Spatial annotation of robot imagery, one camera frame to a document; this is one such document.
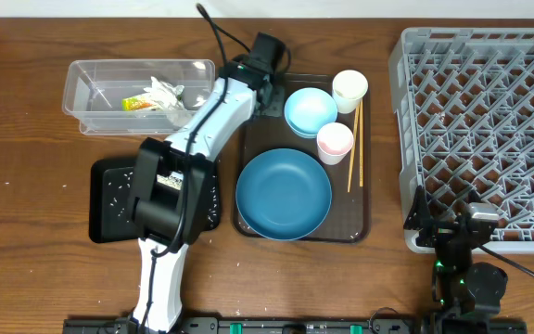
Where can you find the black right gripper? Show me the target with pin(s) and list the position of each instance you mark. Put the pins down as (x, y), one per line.
(421, 217)

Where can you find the white tissue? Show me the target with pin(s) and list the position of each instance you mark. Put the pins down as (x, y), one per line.
(167, 98)

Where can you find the pink plastic cup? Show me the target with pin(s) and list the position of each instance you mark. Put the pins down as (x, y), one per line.
(334, 141)

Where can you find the green plastic wrapper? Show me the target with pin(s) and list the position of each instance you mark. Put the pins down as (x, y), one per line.
(143, 101)

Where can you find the dark blue plate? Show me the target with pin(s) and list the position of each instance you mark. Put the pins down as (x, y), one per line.
(283, 194)

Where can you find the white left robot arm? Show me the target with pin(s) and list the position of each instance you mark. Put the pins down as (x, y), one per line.
(171, 193)

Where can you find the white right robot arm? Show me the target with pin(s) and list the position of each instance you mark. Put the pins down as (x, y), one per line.
(470, 293)

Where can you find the grey plastic dishwasher rack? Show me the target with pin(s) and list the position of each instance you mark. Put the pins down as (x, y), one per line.
(464, 102)

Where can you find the light blue bowl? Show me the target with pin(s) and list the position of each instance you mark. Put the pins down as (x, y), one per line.
(307, 110)

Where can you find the cream plastic cup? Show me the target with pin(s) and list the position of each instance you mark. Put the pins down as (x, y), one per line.
(348, 89)

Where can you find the wooden chopstick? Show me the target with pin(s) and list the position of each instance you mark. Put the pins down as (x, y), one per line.
(361, 137)
(357, 115)

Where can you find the clear plastic bin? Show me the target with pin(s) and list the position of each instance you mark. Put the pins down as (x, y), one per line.
(94, 91)

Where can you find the dark brown serving tray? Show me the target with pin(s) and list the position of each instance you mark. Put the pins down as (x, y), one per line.
(349, 219)

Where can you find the black tray bin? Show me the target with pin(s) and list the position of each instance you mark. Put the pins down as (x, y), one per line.
(111, 180)

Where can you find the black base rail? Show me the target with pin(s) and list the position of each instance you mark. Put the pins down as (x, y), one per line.
(210, 325)

